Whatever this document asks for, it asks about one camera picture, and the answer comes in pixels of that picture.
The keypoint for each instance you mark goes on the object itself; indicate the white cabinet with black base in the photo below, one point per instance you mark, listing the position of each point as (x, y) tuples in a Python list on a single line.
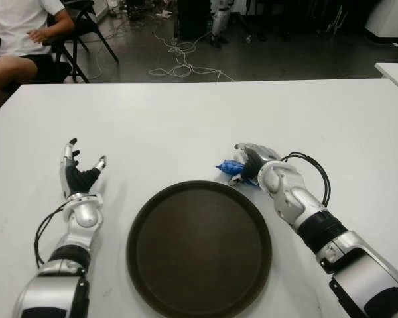
[(391, 16)]

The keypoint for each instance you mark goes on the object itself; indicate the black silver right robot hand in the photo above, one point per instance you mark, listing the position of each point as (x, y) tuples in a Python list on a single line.
[(257, 155)]

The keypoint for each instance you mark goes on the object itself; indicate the black folding chair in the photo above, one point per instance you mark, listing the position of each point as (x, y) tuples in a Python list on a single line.
[(76, 30)]

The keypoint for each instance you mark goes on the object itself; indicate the white power strip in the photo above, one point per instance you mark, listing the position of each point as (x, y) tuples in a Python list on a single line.
[(163, 14)]

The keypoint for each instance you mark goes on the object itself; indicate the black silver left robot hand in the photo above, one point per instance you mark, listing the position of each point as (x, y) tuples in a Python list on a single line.
[(77, 179)]

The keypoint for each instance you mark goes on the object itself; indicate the seated person in white shirt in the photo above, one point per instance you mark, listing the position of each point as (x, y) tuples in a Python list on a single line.
[(16, 26)]

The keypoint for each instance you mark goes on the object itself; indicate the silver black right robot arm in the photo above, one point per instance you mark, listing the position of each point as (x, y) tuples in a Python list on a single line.
[(295, 195)]

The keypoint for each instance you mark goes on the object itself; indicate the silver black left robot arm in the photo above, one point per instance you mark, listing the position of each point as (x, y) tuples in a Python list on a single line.
[(83, 215)]

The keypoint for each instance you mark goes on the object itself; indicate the blue Oreo snack pack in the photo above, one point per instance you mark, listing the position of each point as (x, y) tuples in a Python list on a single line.
[(229, 166)]

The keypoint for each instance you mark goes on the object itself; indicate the round dark brown tray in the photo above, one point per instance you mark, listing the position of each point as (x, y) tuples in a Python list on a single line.
[(199, 248)]

